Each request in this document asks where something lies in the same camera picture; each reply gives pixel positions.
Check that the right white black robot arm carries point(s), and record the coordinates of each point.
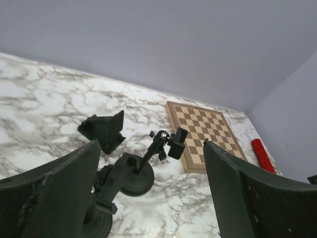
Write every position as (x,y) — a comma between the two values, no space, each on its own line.
(312,179)

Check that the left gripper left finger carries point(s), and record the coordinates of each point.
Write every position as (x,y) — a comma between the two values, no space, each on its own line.
(50,201)

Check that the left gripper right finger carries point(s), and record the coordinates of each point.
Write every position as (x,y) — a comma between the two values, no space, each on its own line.
(251,202)

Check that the black wedge phone stand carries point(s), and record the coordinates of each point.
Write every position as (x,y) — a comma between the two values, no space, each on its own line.
(104,129)

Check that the wooden chessboard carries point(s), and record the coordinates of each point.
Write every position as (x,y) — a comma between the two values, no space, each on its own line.
(201,124)

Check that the black round-base clamp stand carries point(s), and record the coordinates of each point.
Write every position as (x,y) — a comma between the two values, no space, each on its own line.
(139,181)

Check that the red grey microphone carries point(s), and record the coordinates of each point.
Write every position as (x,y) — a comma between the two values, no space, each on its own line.
(261,155)

